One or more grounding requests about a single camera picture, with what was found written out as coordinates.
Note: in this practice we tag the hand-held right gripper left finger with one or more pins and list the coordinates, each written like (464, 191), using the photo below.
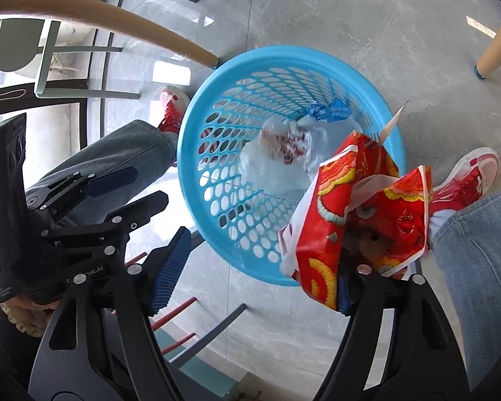
(171, 267)

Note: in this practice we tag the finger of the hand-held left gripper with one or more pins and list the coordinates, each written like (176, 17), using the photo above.
(146, 204)
(112, 179)

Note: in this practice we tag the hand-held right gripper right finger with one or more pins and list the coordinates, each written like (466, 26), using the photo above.
(369, 296)

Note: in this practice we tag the red printed plastic bag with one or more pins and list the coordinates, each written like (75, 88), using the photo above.
(330, 225)

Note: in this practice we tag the blue plastic mesh basket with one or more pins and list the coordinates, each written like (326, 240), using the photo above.
(217, 104)

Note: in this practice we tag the white plastic bag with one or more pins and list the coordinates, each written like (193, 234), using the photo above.
(275, 163)

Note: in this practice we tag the person's left hand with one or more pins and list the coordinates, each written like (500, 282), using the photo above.
(37, 307)

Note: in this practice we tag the person's left leg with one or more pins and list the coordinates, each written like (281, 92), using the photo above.
(121, 154)

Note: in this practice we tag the person's leg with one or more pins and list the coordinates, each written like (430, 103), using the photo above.
(480, 267)
(121, 154)

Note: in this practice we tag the red and pink left shoe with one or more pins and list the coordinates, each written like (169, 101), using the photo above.
(173, 108)

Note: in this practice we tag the red and pink shoe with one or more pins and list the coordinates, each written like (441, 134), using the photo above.
(173, 108)
(467, 179)

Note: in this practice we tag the teal furniture with red rods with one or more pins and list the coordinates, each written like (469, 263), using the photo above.
(200, 363)

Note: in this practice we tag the person's right leg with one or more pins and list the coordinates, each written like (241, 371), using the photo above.
(480, 267)

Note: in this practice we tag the red and pink right shoe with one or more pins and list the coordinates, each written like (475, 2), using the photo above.
(467, 179)

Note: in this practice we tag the wooden table leg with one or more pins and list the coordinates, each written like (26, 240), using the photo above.
(108, 21)
(494, 50)

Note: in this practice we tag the sage green chair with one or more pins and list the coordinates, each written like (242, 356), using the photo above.
(21, 46)

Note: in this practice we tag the blue crumpled wrapper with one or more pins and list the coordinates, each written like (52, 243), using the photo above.
(330, 110)

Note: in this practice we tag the black metal frame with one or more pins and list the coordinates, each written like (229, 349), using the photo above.
(33, 94)

